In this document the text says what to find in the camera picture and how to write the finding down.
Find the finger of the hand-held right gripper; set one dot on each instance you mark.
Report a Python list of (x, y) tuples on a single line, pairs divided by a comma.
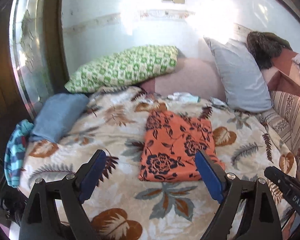
[(287, 187)]

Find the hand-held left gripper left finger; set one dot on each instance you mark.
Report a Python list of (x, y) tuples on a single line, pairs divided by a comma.
[(92, 177)]

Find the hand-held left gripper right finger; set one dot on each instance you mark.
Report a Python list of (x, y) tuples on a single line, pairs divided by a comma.
[(210, 177)]

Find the orange floral shirt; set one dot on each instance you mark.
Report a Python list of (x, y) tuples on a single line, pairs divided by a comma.
[(172, 145)]

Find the leaf print blanket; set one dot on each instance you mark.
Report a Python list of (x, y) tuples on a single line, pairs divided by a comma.
[(110, 135)]

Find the striped beige bedding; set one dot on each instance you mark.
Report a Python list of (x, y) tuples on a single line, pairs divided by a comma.
[(292, 120)]

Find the folded blue cloth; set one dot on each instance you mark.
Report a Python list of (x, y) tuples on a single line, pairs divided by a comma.
[(57, 117)]

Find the blue striped shirt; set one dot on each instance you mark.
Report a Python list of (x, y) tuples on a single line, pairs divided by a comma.
[(16, 152)]

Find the small white and green cloth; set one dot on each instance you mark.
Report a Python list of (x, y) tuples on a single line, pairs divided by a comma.
[(183, 97)]

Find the pink cushion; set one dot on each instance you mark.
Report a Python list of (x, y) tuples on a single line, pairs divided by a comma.
[(190, 80)]

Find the light grey pillow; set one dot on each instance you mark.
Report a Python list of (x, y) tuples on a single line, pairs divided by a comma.
[(240, 77)]

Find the reddish wooden headboard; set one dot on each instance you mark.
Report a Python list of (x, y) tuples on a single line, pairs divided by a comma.
[(285, 77)]

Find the green checkered pillow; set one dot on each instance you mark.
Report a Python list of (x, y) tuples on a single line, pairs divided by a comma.
[(125, 67)]

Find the wooden door with stained glass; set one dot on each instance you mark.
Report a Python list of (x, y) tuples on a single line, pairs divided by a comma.
[(4, 80)]

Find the brown fuzzy blanket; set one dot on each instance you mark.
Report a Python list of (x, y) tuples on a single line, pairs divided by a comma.
[(262, 47)]

